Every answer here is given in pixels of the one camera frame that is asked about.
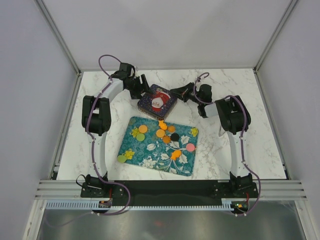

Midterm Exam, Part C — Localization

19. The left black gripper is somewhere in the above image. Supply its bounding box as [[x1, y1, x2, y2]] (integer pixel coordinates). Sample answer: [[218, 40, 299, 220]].
[[125, 75, 153, 101]]

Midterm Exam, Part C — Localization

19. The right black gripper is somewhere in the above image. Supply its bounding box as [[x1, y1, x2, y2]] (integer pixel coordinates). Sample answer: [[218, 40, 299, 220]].
[[169, 82, 202, 106]]

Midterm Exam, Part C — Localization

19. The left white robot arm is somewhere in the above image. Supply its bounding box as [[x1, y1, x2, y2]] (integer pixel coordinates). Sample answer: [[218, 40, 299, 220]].
[[81, 62, 151, 197]]

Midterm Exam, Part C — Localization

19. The orange chip cookie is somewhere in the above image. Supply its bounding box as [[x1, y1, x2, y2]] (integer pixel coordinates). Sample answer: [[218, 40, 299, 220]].
[[162, 135, 171, 144]]

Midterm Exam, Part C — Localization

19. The orange swirl cookie right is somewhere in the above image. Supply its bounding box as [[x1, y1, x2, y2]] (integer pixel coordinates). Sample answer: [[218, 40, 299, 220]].
[[167, 125, 176, 133]]

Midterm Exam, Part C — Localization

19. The white slotted cable duct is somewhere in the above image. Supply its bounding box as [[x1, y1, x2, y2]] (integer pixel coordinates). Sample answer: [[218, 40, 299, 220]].
[[45, 199, 234, 211]]

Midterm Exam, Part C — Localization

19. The orange fish cookie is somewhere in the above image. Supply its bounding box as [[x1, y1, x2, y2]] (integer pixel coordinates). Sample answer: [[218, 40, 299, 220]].
[[158, 120, 168, 131], [170, 149, 182, 161]]

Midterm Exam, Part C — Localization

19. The orange dotted round cookie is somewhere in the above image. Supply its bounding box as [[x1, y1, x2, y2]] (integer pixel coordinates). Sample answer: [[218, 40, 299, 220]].
[[156, 129, 166, 138]]

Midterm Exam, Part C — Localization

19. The orange fish cookie top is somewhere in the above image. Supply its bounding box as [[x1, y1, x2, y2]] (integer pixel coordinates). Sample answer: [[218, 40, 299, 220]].
[[158, 120, 168, 131]]

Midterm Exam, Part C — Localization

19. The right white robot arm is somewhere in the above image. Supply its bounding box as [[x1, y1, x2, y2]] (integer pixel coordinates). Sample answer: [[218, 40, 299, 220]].
[[170, 82, 253, 198]]

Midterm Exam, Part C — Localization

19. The black sandwich cookie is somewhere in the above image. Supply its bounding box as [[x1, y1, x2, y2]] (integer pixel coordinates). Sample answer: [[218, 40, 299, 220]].
[[170, 133, 180, 142]]

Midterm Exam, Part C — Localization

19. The green sandwich cookie upper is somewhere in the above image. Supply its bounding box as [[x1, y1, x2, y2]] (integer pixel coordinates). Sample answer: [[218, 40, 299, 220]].
[[136, 133, 145, 142]]

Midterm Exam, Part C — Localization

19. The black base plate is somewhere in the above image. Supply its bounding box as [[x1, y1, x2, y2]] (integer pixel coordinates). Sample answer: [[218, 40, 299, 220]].
[[80, 178, 258, 206]]

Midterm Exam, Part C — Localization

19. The green sandwich cookie edge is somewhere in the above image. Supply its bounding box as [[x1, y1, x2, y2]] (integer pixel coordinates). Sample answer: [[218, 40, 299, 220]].
[[117, 155, 127, 163]]

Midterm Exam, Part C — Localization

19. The orange fish cookie bottom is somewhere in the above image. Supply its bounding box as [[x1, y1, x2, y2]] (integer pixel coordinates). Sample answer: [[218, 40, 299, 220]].
[[170, 149, 182, 161]]

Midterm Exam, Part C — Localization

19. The gold tin lid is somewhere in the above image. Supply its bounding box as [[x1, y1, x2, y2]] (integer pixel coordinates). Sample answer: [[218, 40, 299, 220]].
[[137, 84, 178, 114]]

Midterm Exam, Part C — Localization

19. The dark square cookie tin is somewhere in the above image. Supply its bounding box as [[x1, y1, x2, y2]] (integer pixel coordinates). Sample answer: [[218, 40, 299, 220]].
[[138, 107, 174, 121]]

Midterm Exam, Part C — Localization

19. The teal floral tray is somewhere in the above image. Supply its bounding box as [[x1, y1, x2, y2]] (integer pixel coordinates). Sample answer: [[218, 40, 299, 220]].
[[117, 116, 199, 177]]

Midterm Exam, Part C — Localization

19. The pink sandwich cookie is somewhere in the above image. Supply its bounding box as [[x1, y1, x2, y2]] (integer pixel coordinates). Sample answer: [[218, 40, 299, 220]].
[[185, 143, 196, 152]]

